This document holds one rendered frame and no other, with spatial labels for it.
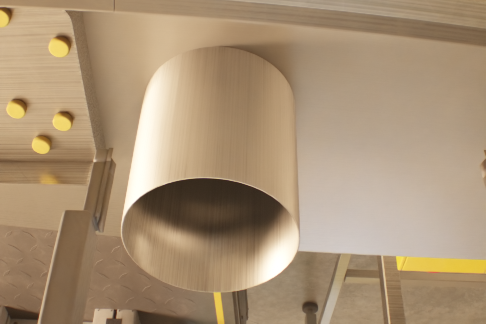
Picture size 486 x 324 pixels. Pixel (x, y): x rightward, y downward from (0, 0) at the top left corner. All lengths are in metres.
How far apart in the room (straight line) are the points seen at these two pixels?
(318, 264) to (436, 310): 0.38
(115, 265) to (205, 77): 0.96
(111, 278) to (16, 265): 0.17
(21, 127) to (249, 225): 0.14
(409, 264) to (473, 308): 1.48
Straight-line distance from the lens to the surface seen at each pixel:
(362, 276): 1.57
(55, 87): 0.41
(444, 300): 1.98
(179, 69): 0.38
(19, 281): 1.40
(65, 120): 0.42
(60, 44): 0.39
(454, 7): 0.19
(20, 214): 0.49
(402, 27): 0.20
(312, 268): 1.81
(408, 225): 0.48
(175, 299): 1.37
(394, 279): 1.14
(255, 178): 0.32
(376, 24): 0.20
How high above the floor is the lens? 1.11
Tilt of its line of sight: 47 degrees down
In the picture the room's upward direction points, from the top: 178 degrees counter-clockwise
